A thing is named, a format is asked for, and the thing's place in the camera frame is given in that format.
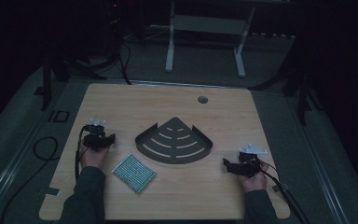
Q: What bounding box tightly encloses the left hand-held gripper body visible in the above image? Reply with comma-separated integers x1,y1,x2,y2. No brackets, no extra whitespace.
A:
82,119,114,153

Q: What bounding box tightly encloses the white metal stand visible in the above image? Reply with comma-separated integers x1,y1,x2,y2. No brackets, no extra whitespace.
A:
164,0,256,78

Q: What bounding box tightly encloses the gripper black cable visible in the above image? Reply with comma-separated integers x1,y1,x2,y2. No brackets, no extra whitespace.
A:
74,125,90,183
259,160,310,224

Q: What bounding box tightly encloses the black corner shelf rack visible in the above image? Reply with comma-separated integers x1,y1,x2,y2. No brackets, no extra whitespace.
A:
134,117,213,165

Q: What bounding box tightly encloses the person's right hand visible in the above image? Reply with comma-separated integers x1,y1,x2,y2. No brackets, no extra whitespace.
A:
238,160,269,194

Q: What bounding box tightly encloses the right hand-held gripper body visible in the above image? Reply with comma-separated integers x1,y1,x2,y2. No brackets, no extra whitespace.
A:
227,143,269,179

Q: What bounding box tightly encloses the black rectangular floor frame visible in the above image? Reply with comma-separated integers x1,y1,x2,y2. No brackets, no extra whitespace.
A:
47,109,71,123

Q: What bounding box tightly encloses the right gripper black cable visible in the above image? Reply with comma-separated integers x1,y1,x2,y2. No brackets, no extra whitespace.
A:
259,160,310,224

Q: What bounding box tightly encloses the person's left hand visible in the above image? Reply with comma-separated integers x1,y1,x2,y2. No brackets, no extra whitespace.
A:
79,138,111,169

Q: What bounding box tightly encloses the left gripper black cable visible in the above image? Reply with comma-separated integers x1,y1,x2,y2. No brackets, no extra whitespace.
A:
74,125,90,183

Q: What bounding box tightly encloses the black floor cable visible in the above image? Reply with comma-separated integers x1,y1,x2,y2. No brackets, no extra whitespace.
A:
0,135,60,224

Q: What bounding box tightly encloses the black tripod stand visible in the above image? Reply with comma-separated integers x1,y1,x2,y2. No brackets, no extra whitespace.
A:
40,0,131,111
248,36,324,127

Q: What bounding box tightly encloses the green striped square cloth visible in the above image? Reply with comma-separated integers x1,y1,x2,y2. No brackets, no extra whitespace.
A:
111,152,157,195

